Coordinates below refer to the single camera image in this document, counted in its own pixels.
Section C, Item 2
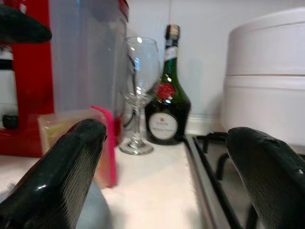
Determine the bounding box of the clear wine glass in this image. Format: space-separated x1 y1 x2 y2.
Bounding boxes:
119 37 161 156

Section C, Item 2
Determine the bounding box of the white rice cooker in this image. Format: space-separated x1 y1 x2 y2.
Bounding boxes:
220 7 305 147

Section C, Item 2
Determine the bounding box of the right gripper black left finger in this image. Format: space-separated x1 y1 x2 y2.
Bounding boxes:
0 118 107 229

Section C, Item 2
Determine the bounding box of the green liqueur bottle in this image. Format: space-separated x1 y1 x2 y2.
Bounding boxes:
144 23 192 146

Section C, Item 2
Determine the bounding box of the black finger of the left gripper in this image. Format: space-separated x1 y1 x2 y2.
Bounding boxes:
0 4 52 44

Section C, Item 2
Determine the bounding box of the steel gas hob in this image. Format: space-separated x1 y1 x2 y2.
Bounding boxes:
184 132 305 229

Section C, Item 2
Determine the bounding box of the red coffee machine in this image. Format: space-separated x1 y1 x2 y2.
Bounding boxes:
0 0 129 158

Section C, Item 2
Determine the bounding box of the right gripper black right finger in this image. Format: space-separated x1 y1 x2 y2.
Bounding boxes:
225 126 305 229

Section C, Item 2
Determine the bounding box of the grey cloth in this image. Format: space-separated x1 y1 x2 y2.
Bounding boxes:
77 180 112 229

